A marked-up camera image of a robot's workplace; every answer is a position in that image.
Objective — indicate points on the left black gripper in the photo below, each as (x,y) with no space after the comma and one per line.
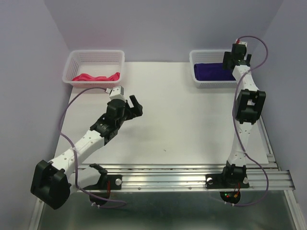
(137,107)

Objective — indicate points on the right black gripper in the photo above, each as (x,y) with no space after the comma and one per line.
(227,57)

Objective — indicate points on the purple towel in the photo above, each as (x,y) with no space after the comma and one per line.
(212,72)

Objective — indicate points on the pink towel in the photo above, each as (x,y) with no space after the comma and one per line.
(87,77)

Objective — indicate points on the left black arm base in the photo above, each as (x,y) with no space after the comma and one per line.
(103,188)

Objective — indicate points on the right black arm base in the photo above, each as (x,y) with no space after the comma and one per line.
(229,187)

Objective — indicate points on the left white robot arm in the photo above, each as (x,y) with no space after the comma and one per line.
(51,178)

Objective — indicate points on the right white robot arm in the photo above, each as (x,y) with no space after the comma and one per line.
(247,107)

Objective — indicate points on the right white plastic basket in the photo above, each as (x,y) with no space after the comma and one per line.
(216,56)

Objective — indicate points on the white plastic basket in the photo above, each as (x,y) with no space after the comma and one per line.
(216,56)
(95,63)

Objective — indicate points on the left white plastic basket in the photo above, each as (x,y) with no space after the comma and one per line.
(95,63)

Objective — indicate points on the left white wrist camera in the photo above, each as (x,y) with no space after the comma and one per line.
(116,93)

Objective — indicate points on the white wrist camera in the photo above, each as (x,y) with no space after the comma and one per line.
(239,42)
(116,93)

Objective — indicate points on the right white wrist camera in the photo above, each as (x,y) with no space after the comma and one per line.
(239,42)

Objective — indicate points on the aluminium mounting rail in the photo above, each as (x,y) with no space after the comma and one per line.
(193,178)

